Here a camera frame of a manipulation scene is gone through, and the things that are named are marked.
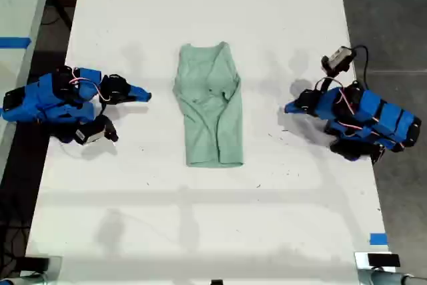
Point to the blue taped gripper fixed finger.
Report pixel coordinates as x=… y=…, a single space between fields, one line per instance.
x=293 y=103
x=140 y=91

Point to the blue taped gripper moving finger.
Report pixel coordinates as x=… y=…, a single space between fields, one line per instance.
x=293 y=110
x=136 y=98

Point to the pale green T-shirt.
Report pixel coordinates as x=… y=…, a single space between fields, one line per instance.
x=207 y=111

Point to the blue and black robot arm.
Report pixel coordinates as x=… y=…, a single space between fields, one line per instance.
x=373 y=118
x=50 y=98

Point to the white side table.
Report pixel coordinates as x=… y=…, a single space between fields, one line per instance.
x=20 y=4

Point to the small blue tape patch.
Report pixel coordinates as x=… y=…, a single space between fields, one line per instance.
x=378 y=239

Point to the small black box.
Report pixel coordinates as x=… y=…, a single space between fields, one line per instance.
x=36 y=262
x=383 y=260

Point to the tiny black box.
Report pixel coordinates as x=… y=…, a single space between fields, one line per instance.
x=217 y=282

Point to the grey metal tube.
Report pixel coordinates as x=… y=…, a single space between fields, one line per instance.
x=387 y=278

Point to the short black camera stalk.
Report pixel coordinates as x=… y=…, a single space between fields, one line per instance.
x=328 y=79

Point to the black and grey camera box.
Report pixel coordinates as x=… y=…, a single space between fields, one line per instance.
x=337 y=58

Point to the black camera box with label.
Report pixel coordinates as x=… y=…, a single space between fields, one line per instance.
x=91 y=133

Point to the silver metal bracket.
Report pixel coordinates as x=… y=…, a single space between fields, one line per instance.
x=55 y=265
x=361 y=261

